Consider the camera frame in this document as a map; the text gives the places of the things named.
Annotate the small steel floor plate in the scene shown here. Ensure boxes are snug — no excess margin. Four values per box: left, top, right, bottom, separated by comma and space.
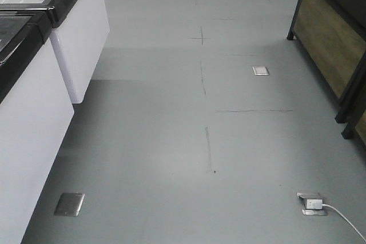
252, 66, 270, 76

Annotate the near white chest freezer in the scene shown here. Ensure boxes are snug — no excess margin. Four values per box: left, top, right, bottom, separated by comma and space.
1, 13, 74, 243

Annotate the open floor socket box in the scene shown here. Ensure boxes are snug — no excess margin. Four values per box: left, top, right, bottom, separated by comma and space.
296, 192, 327, 216

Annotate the closed steel floor socket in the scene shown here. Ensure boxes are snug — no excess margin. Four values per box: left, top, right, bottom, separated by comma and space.
54, 193, 85, 217

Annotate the white power adapter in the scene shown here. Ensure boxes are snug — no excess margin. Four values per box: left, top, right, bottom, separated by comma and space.
304, 198, 323, 210

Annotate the wooden black-framed display stand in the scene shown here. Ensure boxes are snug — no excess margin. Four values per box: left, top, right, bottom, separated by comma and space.
287, 0, 365, 123

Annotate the white power cable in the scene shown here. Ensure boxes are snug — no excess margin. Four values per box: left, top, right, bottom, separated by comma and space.
321, 203, 366, 242

